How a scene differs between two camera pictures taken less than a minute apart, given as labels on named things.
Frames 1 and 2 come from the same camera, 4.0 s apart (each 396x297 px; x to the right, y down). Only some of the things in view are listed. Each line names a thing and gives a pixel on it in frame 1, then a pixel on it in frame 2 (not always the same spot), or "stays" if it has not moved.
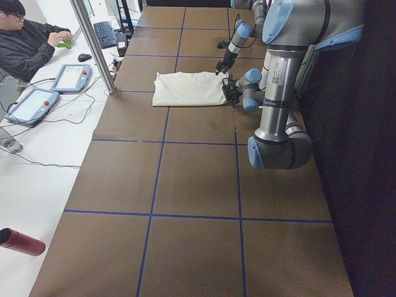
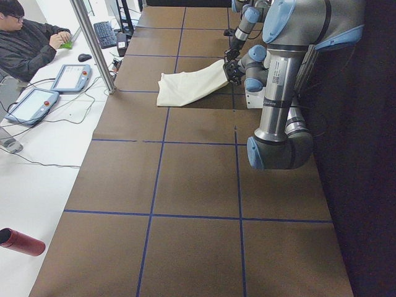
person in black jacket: [25, 47] stays
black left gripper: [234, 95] to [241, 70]
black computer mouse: [83, 57] stays
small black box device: [121, 43] stays
